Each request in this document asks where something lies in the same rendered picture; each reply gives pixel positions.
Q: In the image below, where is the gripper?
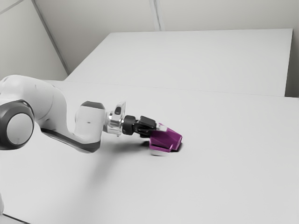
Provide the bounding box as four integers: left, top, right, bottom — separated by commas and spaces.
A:
121, 114, 167, 139

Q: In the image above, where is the purple faceted mug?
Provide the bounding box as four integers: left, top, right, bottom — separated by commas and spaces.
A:
149, 127, 183, 157

